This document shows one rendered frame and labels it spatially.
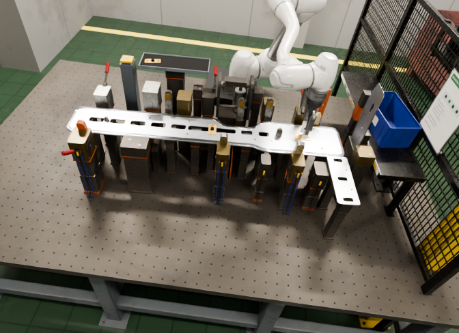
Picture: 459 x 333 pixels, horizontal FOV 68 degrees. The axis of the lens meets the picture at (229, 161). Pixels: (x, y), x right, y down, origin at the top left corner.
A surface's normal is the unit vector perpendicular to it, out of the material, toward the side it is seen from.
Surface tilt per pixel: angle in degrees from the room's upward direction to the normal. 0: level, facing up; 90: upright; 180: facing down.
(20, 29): 90
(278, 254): 0
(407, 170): 0
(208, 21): 90
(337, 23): 90
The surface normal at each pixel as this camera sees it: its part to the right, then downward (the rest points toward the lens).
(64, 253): 0.09, -0.69
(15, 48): -0.11, 0.71
